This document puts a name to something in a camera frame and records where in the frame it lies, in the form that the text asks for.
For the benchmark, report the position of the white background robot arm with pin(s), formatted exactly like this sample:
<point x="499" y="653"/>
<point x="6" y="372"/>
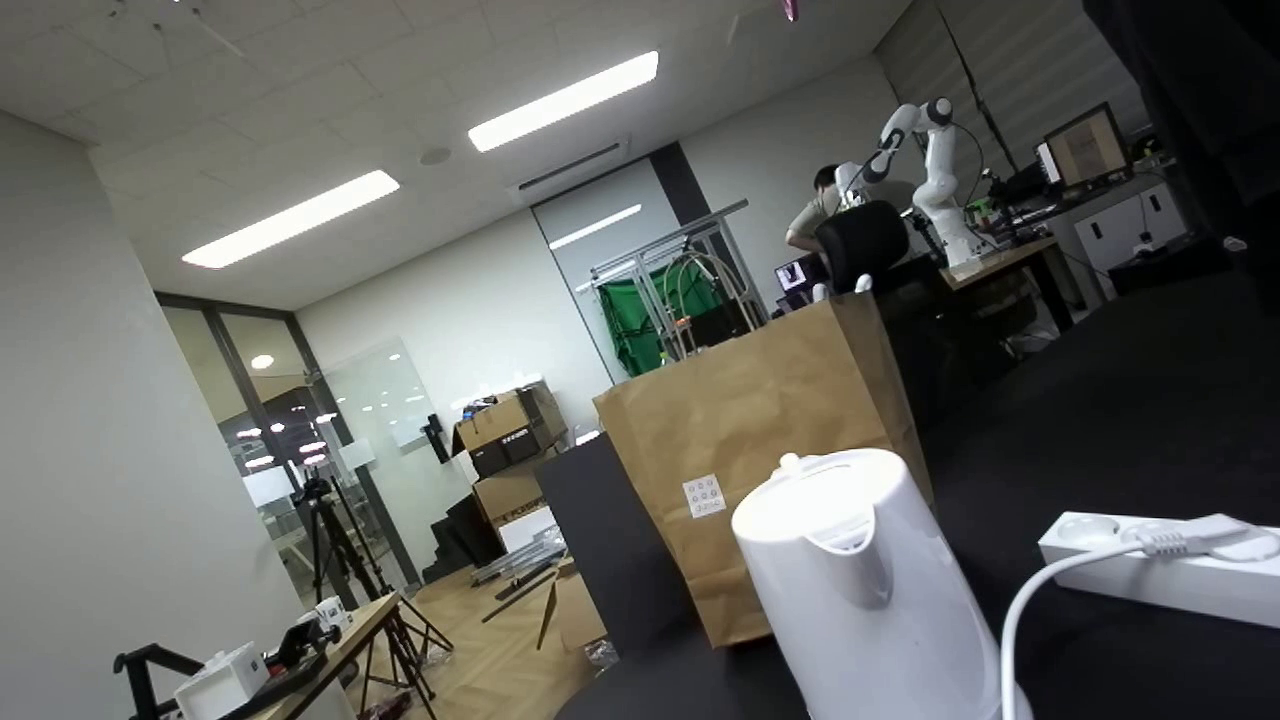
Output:
<point x="938" y="190"/>

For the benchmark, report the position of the brown paper bag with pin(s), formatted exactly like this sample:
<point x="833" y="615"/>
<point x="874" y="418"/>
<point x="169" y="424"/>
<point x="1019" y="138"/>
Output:
<point x="700" y="432"/>

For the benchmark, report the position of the stacked cardboard boxes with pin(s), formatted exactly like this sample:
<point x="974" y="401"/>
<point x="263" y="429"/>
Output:
<point x="504" y="443"/>

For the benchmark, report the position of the black office chair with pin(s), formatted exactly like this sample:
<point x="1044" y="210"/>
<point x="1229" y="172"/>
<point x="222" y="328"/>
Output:
<point x="867" y="240"/>

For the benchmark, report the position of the person in grey shirt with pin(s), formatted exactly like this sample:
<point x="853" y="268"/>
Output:
<point x="833" y="190"/>

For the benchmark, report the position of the white electric kettle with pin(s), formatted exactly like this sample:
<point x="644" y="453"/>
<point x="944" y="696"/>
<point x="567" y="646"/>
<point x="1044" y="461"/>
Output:
<point x="867" y="598"/>

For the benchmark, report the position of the wooden side table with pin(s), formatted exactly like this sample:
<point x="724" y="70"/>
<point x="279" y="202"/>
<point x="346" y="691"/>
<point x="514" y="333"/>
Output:
<point x="357" y="638"/>

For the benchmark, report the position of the wooden desk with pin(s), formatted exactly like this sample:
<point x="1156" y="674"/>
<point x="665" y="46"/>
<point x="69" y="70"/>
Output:
<point x="1024" y="257"/>

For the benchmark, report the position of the computer monitor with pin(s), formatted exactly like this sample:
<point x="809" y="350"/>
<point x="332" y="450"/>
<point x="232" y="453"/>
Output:
<point x="1086" y="151"/>

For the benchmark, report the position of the white box on table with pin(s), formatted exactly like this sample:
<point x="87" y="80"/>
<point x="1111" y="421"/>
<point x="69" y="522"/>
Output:
<point x="222" y="685"/>

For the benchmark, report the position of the white drawer cabinet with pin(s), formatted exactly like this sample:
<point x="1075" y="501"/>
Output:
<point x="1127" y="224"/>

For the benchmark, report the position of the white power strip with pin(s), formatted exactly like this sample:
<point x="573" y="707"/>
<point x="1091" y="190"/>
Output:
<point x="1229" y="571"/>

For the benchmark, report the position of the metal clothes rail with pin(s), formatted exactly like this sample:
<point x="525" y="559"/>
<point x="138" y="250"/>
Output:
<point x="679" y="294"/>

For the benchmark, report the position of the black camera tripod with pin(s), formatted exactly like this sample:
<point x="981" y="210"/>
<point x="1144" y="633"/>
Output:
<point x="343" y="559"/>

